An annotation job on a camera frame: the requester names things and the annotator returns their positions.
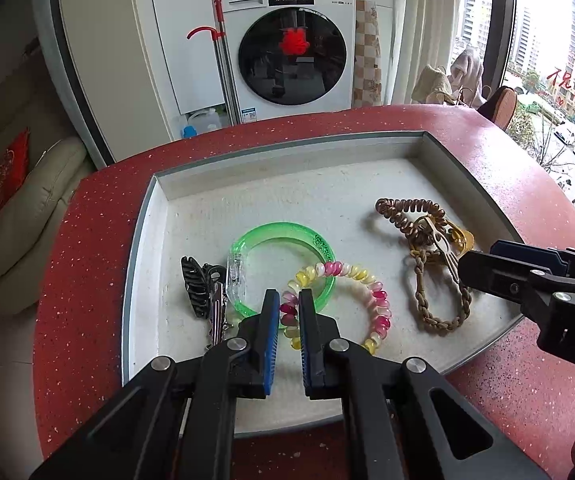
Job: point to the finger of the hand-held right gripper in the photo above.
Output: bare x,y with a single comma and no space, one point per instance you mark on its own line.
522,252
492,272

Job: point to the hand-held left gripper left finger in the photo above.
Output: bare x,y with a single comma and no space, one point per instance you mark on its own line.
271,330

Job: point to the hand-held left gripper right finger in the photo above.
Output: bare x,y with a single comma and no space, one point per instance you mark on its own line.
303,330

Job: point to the silver hair clip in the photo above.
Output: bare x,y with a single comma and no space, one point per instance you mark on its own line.
217,305

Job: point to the beige hair clip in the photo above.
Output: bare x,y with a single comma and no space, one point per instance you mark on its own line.
440,240

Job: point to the black claw hair clip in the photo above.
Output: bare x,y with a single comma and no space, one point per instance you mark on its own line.
195,285

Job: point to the grey shallow tray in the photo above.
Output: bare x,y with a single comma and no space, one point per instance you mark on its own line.
317,185

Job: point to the amber hair clip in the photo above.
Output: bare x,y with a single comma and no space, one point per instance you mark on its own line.
465,237

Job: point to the green translucent bangle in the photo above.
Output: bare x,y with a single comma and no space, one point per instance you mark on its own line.
277,230

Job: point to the brown chair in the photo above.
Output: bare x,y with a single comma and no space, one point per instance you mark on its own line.
505,105

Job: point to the window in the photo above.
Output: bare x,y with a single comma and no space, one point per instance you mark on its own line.
557,85

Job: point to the pale pink towel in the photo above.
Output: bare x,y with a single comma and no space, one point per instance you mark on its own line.
467,70

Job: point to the cream cloth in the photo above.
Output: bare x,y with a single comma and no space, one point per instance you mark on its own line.
430,85

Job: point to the clear plastic bottle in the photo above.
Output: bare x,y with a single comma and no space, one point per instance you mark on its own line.
202,120

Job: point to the white curtain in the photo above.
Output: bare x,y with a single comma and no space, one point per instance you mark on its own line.
422,20

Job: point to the cream leather sofa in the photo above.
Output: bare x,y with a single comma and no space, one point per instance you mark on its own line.
17,210

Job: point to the white washing machine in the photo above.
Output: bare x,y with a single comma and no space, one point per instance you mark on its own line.
232,35

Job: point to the red patterned cushion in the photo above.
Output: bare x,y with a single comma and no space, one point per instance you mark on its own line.
7,175

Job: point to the tall white cabinet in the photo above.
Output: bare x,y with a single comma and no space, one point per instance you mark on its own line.
167,35

